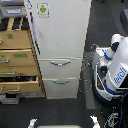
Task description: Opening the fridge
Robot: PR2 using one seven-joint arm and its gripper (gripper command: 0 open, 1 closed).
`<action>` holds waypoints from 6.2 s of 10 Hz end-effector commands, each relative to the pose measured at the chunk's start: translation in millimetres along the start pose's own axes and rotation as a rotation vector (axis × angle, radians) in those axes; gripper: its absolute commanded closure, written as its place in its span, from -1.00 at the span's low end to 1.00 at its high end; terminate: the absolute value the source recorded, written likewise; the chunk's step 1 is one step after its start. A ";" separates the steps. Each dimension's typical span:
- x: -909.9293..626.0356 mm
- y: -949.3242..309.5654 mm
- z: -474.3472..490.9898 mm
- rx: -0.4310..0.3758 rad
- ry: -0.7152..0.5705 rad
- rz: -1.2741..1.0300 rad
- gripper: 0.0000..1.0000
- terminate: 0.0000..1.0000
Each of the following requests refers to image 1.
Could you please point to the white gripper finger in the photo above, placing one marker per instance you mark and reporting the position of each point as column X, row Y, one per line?
column 95, row 121
column 32, row 123

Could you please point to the white fridge door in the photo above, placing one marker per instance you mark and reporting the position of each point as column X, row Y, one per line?
column 63, row 32

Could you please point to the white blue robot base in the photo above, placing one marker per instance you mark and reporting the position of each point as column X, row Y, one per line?
column 110, row 71

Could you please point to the lower fridge drawer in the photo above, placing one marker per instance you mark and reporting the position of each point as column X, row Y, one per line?
column 61, row 88

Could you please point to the fridge drawer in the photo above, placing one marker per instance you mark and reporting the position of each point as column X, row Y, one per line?
column 60, row 68
column 61, row 88

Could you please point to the upper fridge drawer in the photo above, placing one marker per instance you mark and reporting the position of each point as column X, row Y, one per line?
column 60, row 68

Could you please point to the white fridge body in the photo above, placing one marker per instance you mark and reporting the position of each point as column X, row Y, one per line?
column 59, row 29

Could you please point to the wooden drawer cabinet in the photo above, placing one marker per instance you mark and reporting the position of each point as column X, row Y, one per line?
column 19, row 69

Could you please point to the green android sticker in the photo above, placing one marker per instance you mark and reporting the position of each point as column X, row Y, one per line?
column 43, row 9

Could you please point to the grey device on cabinet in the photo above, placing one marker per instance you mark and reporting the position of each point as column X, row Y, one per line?
column 13, row 11

